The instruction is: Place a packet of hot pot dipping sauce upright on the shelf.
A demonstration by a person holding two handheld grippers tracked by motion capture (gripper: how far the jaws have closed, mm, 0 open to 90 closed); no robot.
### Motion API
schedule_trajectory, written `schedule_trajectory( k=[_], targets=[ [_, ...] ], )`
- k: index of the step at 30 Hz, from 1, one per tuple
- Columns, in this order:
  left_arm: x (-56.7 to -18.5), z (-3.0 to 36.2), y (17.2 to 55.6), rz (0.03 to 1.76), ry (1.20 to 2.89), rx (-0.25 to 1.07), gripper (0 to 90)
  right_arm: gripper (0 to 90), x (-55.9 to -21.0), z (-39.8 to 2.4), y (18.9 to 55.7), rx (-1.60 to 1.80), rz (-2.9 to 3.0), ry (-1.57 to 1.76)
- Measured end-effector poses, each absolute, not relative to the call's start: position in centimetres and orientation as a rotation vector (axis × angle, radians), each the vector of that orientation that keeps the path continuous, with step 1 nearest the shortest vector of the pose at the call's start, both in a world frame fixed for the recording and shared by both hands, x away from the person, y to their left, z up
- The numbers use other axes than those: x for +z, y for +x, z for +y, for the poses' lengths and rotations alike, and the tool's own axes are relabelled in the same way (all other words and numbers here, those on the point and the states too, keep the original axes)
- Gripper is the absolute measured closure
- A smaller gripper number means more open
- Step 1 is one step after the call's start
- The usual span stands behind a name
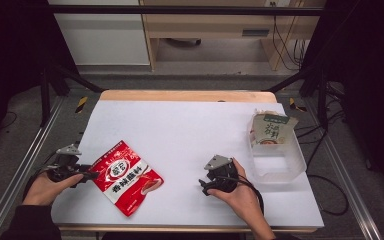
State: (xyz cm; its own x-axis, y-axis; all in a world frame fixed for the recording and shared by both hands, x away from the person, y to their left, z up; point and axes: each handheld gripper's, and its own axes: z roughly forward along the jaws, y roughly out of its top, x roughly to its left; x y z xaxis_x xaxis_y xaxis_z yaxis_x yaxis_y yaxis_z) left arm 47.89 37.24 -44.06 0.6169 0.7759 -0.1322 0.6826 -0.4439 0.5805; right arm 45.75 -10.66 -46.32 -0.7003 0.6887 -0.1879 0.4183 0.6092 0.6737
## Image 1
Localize white cabinet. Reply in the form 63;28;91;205
46;0;151;67

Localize white paper sheet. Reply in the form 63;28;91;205
50;99;325;230

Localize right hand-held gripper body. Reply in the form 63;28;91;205
203;154;240;194

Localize black looped floor cable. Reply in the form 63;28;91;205
305;173;350;217

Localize beige packet with green label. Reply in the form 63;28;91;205
250;113;299;146

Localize person's left hand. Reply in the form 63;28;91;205
22;171;85;207

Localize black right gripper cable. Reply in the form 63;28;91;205
228;175;266;216

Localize red seasoning packet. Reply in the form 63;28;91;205
89;139;165;218

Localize person's right hand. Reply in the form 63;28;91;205
209;158;268;232

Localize clear plastic container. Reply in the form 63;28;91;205
246;111;308;185

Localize black hanging desk cables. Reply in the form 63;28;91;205
270;1;309;72

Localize wooden desk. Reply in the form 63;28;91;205
139;0;328;72

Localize black floor cable bundle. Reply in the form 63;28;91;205
294;83;348;174

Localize aluminium rail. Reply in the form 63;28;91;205
0;96;65;240
304;98;383;240

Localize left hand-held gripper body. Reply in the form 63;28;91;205
46;143;82;184

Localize black horizontal frame bar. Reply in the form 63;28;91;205
44;4;328;17

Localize yellow and black tape piece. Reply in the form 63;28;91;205
288;97;308;113
75;96;89;114

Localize black frame strut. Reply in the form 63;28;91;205
39;63;107;128
263;64;331;132

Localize black curtain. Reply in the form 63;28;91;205
0;0;78;154
303;0;384;204

